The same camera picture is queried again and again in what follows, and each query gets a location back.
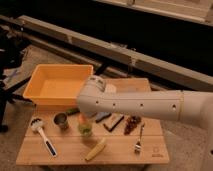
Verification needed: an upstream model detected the white dish brush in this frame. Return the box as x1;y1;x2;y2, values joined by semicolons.
30;118;57;157

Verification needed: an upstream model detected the blue sponge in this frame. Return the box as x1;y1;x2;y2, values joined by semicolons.
95;112;111;123

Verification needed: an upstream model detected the silver fork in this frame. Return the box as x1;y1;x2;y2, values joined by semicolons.
134;123;145;154

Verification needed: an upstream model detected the black tripod stand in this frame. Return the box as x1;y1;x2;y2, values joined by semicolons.
0;26;30;133

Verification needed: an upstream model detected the wooden folding table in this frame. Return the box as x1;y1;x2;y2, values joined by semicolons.
15;77;171;167

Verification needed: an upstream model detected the orange apple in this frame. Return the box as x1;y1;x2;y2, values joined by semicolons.
78;114;88;124

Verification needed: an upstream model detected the green cucumber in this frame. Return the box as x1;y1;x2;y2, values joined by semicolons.
65;108;80;116

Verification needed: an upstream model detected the small metal cup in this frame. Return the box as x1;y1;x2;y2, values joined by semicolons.
54;113;69;130

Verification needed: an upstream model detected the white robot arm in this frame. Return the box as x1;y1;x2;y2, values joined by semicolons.
76;75;213;136

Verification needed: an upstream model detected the green plastic cup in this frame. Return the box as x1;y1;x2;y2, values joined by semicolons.
78;122;92;137

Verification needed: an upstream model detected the yellow banana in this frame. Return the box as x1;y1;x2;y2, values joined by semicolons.
85;138;106;161

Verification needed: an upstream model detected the yellow plastic bin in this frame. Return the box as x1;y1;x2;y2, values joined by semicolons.
23;64;93;106

